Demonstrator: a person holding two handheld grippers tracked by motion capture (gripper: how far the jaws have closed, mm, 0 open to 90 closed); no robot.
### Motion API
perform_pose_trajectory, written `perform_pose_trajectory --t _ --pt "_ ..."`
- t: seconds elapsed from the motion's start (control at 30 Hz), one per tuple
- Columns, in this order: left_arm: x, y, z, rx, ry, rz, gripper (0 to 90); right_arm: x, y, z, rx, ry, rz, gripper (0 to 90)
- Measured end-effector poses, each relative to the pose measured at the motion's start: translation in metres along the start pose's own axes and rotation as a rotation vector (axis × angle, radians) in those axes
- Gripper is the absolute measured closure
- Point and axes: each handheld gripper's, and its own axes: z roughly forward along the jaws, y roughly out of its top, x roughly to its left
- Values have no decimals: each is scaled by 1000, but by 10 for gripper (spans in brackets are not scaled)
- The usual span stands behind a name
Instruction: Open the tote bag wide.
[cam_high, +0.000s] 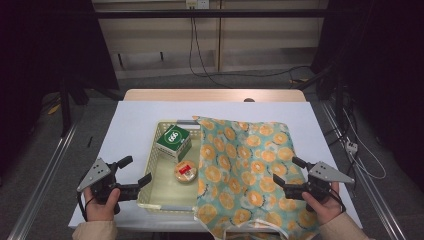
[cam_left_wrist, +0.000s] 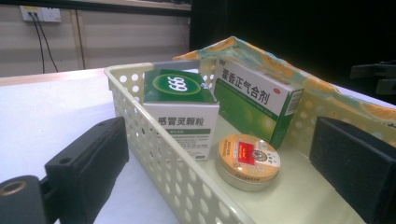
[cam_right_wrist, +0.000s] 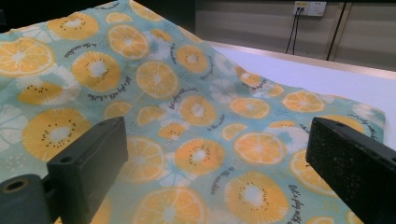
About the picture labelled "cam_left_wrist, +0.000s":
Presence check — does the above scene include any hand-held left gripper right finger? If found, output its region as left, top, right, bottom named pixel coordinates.
left=308, top=116, right=396, bottom=224

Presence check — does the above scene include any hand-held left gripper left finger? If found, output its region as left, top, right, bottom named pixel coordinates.
left=44, top=116, right=130, bottom=224

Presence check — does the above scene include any fruit print plastic bag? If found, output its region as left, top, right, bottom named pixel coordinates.
left=172, top=35, right=396, bottom=148

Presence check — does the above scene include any cream perforated plastic basket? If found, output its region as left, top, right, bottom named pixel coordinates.
left=104, top=57, right=396, bottom=224

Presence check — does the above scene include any green and white medicine box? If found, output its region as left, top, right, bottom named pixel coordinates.
left=142, top=68, right=220, bottom=162

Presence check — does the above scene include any round orange balm tin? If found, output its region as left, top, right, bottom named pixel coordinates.
left=216, top=133, right=282, bottom=192

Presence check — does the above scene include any long green white medicine box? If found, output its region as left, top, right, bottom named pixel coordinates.
left=213, top=57, right=304, bottom=149

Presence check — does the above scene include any dark stand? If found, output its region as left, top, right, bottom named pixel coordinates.
left=349, top=62, right=396, bottom=96

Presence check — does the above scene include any black cable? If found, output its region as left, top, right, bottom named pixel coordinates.
left=74, top=8, right=87, bottom=70
left=29, top=12, right=46, bottom=74
left=35, top=13, right=60, bottom=73

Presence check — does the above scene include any white wall socket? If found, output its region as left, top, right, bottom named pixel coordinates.
left=19, top=5, right=63, bottom=23

